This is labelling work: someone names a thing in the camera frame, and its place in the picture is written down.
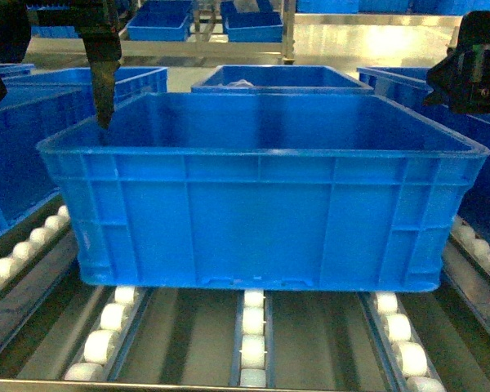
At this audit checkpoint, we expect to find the right white roller track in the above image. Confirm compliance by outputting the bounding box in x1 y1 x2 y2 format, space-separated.
357 292 446 391

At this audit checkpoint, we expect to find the blue crate behind centre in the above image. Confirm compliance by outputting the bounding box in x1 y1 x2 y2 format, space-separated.
191 65 374 95

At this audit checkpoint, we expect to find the steel roller shelf frame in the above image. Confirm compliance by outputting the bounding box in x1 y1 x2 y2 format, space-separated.
0 11 490 392

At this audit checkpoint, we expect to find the white roller track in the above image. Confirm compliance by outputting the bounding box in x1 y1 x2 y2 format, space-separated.
63 286 153 382
229 289 275 388
357 292 446 391

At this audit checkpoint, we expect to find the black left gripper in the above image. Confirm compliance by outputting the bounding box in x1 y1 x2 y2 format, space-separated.
30 0 122 129

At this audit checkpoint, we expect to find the blue crate at right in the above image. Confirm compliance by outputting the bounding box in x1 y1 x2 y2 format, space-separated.
357 66 490 250

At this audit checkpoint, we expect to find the large blue plastic crate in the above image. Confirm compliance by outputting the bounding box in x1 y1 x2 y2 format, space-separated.
37 93 489 292

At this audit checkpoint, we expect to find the far right roller track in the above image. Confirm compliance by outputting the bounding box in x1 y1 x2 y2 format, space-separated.
443 216 490 303

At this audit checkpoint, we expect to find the left white roller track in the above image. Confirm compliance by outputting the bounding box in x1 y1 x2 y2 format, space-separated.
63 286 153 382

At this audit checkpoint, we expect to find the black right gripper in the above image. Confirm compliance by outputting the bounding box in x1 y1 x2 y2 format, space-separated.
423 11 490 114

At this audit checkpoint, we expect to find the far blue crate left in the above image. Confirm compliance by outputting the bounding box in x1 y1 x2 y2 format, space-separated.
127 1 194 42

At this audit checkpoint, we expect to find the far left roller track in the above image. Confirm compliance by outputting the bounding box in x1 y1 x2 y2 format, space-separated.
0 194 70 301

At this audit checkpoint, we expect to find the blue crate at left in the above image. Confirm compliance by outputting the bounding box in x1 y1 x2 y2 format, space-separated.
0 65 169 250

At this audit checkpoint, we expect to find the far blue crate right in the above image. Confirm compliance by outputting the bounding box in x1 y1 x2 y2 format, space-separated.
220 1 283 43

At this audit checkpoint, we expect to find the centre white roller track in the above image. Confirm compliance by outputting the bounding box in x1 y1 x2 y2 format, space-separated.
229 289 275 388

